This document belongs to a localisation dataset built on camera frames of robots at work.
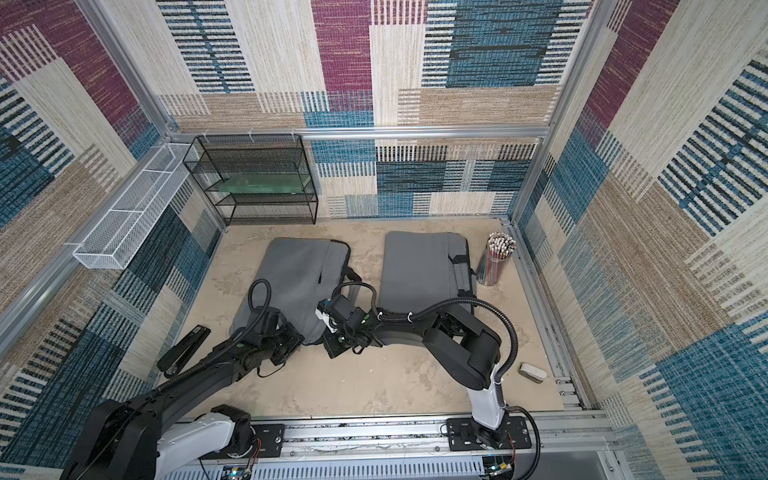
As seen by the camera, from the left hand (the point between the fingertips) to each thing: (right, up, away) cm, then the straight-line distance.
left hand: (307, 335), depth 88 cm
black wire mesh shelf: (-33, +56, +14) cm, 66 cm away
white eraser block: (+61, -8, -9) cm, 62 cm away
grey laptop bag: (+34, +19, +16) cm, 42 cm away
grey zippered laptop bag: (-6, +17, +14) cm, 23 cm away
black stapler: (-36, -6, -3) cm, 37 cm away
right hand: (+8, -3, 0) cm, 8 cm away
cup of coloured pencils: (+56, +25, +1) cm, 61 cm away
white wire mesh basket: (-42, +26, -18) cm, 52 cm away
